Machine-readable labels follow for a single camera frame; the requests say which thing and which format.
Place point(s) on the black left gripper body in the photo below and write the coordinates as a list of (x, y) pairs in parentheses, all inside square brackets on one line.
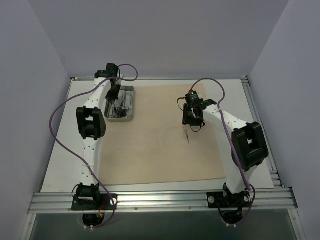
[(112, 92)]

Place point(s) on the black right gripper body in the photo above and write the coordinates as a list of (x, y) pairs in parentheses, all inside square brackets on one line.
[(191, 120)]

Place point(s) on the steel tweezers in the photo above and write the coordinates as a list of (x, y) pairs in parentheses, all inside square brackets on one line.
[(186, 133)]

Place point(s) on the stainless steel instrument tray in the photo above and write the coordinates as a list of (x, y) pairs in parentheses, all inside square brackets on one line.
[(109, 107)]

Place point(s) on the beige cloth wrap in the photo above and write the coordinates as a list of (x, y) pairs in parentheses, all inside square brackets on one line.
[(152, 147)]

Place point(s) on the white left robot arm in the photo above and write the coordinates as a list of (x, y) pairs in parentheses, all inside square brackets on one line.
[(92, 127)]

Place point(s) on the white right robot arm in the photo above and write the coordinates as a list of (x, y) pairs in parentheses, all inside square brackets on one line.
[(246, 139)]

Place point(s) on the white suture packet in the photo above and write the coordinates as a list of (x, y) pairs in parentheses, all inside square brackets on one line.
[(128, 99)]

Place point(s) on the steel forceps clamp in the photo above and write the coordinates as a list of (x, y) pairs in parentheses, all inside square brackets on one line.
[(118, 110)]

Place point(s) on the aluminium back rail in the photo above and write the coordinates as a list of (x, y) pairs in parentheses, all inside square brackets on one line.
[(151, 78)]

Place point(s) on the aluminium rail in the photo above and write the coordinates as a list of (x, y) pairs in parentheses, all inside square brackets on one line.
[(151, 78), (256, 117)]

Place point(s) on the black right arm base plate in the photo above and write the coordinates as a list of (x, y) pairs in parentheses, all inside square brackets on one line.
[(223, 200)]

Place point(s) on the aluminium right side rail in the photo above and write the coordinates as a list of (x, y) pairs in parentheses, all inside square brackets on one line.
[(256, 117)]

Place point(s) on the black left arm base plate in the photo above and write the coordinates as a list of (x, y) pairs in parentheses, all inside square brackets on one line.
[(88, 203)]

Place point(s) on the aluminium front rail frame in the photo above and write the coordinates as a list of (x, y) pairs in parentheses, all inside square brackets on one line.
[(160, 201)]

